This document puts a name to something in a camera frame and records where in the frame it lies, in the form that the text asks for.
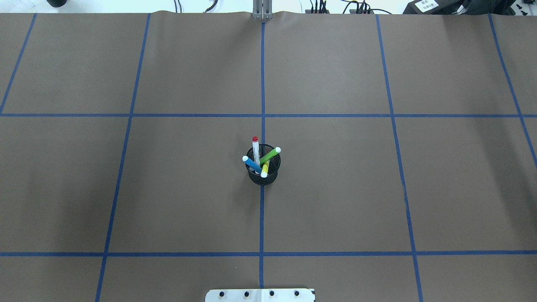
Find green marker pen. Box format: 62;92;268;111
260;147;281;165

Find red capped white marker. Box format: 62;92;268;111
252;136;261;166

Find blue marker pen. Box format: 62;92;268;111
242;155;262;174

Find black mesh pen cup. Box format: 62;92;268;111
243;144;282;187

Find yellow marker pen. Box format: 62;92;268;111
260;160;270;178

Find brown paper table cover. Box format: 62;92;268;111
1;11;536;302

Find grey aluminium frame post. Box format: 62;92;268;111
252;0;274;21

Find white metal base plate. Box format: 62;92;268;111
205;288;316;302

